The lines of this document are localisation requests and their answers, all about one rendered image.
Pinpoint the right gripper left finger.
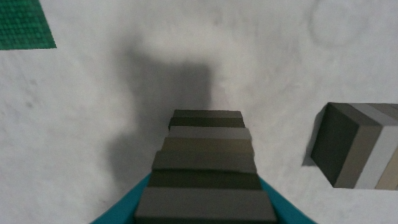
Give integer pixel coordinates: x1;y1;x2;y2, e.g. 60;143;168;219
89;172;151;224

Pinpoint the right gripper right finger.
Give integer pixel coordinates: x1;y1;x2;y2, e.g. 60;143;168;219
258;175;318;224

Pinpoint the dark green flat mat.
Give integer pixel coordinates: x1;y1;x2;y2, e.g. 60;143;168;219
0;0;57;50

